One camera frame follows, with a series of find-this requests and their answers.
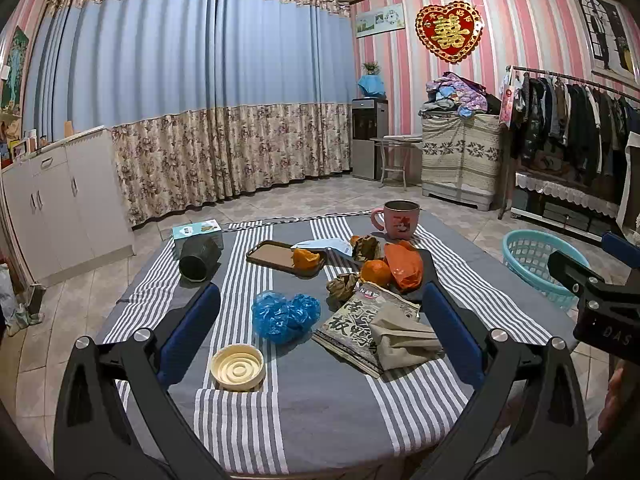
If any landscape wall picture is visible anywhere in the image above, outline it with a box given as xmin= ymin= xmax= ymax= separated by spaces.
xmin=355 ymin=3 xmax=406 ymax=38

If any cream round lid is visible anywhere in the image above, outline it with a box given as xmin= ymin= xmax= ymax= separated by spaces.
xmin=209 ymin=344 xmax=266 ymax=392

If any orange plastic bag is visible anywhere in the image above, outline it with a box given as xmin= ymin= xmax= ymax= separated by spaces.
xmin=384 ymin=240 xmax=424 ymax=292

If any person's right hand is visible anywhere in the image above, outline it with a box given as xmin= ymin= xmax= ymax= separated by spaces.
xmin=598 ymin=360 xmax=639 ymax=434

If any pile of clothes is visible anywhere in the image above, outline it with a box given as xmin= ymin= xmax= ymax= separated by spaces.
xmin=418 ymin=72 xmax=500 ymax=118

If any cloth covered furniture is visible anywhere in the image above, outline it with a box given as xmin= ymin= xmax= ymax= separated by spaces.
xmin=616 ymin=131 xmax=640 ymax=230

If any small metal side table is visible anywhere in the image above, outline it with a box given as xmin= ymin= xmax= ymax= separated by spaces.
xmin=373 ymin=134 xmax=422 ymax=190

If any blue floral curtain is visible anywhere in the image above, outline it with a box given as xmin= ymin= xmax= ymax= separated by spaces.
xmin=23 ymin=0 xmax=356 ymax=226

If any teal tissue box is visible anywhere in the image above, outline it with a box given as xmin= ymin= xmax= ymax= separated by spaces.
xmin=171 ymin=219 xmax=224 ymax=258

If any low lace covered shelf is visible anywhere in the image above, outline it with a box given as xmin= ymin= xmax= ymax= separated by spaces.
xmin=508 ymin=170 xmax=623 ymax=243

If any red heart wall decoration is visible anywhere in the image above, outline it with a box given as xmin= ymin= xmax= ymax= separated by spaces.
xmin=414 ymin=0 xmax=485 ymax=64

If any clothes rack with garments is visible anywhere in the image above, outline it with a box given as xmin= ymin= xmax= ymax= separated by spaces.
xmin=500 ymin=65 xmax=639 ymax=208

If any beige cloth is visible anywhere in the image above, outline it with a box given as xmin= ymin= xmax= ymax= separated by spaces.
xmin=370 ymin=306 xmax=444 ymax=372

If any white cabinet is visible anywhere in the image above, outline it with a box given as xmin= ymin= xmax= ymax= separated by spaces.
xmin=2 ymin=126 xmax=134 ymax=286

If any grey water dispenser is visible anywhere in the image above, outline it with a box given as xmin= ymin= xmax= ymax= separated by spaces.
xmin=350 ymin=98 xmax=388 ymax=180

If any cloth covered cabinet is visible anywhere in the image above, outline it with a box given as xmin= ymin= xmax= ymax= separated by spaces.
xmin=421 ymin=113 xmax=503 ymax=211

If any blue plastic bag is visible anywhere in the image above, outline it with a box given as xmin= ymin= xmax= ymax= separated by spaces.
xmin=252 ymin=290 xmax=321 ymax=346

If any pink mug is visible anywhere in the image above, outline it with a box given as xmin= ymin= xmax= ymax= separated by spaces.
xmin=369 ymin=200 xmax=421 ymax=240

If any small potted plant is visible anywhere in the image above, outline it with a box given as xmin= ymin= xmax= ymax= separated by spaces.
xmin=362 ymin=62 xmax=381 ymax=75

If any brown wrapper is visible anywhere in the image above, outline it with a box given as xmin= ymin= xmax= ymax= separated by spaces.
xmin=326 ymin=273 xmax=359 ymax=304

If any orange peel piece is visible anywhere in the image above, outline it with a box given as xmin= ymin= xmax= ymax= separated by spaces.
xmin=292 ymin=248 xmax=321 ymax=272

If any dark wrapper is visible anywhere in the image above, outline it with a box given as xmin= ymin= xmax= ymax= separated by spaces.
xmin=350 ymin=235 xmax=381 ymax=263

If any turquoise plastic basket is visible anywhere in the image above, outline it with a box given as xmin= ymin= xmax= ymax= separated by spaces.
xmin=502 ymin=230 xmax=590 ymax=312

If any white face mask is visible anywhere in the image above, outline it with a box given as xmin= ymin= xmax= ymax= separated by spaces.
xmin=293 ymin=238 xmax=352 ymax=259

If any grey striped tablecloth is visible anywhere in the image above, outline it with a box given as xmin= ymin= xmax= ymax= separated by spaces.
xmin=96 ymin=211 xmax=577 ymax=477

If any blue covered water bottle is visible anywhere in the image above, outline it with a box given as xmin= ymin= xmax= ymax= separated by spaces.
xmin=357 ymin=74 xmax=386 ymax=99

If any framed wedding photo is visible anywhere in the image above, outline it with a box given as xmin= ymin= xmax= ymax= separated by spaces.
xmin=575 ymin=0 xmax=639 ymax=88

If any orange fruit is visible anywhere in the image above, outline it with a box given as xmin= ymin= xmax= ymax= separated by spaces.
xmin=359 ymin=259 xmax=392 ymax=287

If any dark green cylinder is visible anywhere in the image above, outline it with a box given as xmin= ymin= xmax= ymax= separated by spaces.
xmin=179 ymin=236 xmax=221 ymax=283

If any printed snack packet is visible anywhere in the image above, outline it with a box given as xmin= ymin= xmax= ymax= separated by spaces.
xmin=312 ymin=282 xmax=420 ymax=378

